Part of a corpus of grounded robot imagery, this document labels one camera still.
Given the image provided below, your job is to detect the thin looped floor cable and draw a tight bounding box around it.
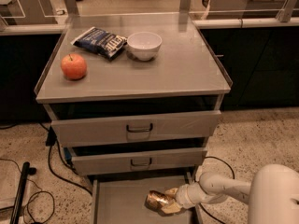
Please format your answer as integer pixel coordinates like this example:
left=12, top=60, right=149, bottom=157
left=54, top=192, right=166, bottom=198
left=0, top=157, right=56, bottom=224

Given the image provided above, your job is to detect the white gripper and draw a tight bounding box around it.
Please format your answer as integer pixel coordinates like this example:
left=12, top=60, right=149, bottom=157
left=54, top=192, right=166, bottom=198
left=161, top=183, right=200, bottom=215

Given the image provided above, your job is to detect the red apple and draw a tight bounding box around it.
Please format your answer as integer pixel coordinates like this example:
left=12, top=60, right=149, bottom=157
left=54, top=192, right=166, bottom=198
left=61, top=53, right=87, bottom=80

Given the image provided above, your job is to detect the blue chip bag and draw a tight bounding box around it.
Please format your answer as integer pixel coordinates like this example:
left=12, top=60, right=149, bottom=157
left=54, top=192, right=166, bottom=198
left=71, top=27, right=127, bottom=60

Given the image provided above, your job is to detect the grey drawer cabinet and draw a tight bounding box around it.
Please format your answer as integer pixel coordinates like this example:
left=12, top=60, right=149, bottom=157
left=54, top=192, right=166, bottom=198
left=36, top=13, right=232, bottom=177

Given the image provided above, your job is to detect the orange gold soda can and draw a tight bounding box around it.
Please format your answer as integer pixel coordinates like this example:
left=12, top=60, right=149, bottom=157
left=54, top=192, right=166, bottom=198
left=145, top=190, right=173, bottom=216

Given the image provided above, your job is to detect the black floor cable right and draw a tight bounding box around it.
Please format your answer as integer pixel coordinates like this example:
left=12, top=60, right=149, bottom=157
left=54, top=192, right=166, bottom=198
left=199, top=156, right=236, bottom=224

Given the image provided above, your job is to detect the middle grey drawer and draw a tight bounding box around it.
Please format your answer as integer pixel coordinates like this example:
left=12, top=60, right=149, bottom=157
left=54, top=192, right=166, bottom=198
left=72, top=147, right=207, bottom=175

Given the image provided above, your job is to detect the black pole on floor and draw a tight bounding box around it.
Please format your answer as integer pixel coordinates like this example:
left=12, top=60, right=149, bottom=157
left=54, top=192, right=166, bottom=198
left=9, top=161, right=34, bottom=224

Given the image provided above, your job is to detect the white bowl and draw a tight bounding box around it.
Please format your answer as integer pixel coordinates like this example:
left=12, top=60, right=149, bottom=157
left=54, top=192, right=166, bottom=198
left=127, top=32, right=163, bottom=61

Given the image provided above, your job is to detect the bottom grey drawer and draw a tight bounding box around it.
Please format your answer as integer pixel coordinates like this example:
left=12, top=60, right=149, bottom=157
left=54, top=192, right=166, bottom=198
left=90, top=175, right=204, bottom=224

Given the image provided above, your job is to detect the black floor cable left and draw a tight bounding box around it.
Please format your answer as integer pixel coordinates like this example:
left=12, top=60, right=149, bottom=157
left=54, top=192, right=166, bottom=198
left=38, top=122, right=93, bottom=196

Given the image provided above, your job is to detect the black floor cable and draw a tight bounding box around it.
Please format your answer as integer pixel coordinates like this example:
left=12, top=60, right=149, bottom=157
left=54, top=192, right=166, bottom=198
left=38, top=122, right=93, bottom=196
left=199, top=156, right=236, bottom=224

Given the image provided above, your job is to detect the grey drawer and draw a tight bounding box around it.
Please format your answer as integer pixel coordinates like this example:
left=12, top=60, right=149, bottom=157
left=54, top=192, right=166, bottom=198
left=72, top=147, right=207, bottom=175
left=90, top=175, right=204, bottom=224
left=51, top=110, right=221, bottom=147

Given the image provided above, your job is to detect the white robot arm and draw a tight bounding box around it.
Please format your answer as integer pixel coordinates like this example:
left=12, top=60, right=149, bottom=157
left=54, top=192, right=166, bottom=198
left=162, top=164, right=299, bottom=224

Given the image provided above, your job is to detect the top grey drawer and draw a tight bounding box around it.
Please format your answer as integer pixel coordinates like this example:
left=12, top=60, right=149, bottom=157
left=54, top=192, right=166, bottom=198
left=51, top=110, right=221, bottom=147

